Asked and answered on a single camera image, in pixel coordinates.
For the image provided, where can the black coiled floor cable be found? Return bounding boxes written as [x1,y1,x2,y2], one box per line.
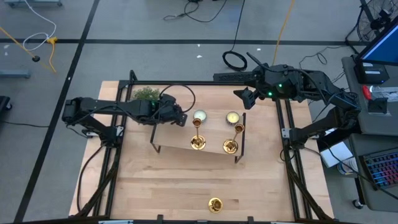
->
[222,0,249,72]

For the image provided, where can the green potted plant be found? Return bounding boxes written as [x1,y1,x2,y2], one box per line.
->
[132,86,162,102]

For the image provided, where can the clear plastic bag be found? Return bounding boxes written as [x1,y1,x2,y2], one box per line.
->
[371,85,398,101]

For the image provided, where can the black arm base cable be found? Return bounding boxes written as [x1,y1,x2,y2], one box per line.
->
[76,144,105,215]

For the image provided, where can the white blue tape roll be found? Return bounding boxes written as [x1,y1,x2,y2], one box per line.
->
[337,157,358,175]

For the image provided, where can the grey cart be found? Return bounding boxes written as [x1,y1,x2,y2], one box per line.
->
[348,133,398,213]

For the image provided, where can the white paper box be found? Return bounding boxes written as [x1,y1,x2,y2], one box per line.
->
[319,136,354,169]

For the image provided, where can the black tangled floor cables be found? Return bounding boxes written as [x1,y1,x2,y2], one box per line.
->
[298,45,354,85]

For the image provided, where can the yellow floor cord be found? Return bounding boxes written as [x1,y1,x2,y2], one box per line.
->
[0,26,59,75]

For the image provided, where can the black floor fan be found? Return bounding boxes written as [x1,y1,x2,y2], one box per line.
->
[344,0,398,55]

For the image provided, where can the grey desk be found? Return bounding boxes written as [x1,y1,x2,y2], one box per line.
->
[341,55,398,137]

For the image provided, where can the yellow hanging power cord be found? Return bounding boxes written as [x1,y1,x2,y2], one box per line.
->
[271,0,295,66]

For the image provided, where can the backlit keyboard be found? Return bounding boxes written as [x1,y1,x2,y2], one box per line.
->
[359,147,398,191]

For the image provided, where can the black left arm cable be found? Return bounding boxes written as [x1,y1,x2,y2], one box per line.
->
[159,83,197,113]

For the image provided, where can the black desktop device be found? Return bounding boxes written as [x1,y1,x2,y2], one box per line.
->
[353,61,390,85]

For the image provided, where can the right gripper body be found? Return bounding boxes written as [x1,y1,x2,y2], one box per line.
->
[253,74,276,101]

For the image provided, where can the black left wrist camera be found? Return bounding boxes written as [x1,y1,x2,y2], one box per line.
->
[176,113,189,128]

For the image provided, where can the black aluminium rig frame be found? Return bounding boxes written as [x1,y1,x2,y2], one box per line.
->
[73,70,335,224]

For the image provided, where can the white floor cable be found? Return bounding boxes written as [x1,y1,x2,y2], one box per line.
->
[22,0,57,52]

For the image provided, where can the medium gold candlestick holder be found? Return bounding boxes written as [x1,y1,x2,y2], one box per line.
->
[222,123,246,155]

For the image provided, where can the thin black floor cable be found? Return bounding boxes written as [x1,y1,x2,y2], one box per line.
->
[0,120,50,129]

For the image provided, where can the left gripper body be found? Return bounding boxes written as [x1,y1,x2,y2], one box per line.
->
[154,95,184,125]

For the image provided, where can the grey metal stand foot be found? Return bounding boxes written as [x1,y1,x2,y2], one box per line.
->
[0,68,32,79]
[3,0,63,7]

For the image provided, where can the black caster wheel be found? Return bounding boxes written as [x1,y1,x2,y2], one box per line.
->
[0,95,13,112]

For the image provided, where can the wooden riser shelf black legs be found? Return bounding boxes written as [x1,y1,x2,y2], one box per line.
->
[150,105,248,164]

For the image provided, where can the tall gold candlestick holder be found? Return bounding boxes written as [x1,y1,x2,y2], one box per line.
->
[190,117,207,151]

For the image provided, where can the short gold candlestick holder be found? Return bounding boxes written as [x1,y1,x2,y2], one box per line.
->
[208,197,224,214]

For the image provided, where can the yellow wax candle tin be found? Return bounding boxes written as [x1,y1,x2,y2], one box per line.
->
[226,111,241,126]

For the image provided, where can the monitor with blue screen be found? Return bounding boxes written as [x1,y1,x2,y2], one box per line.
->
[355,14,398,67]

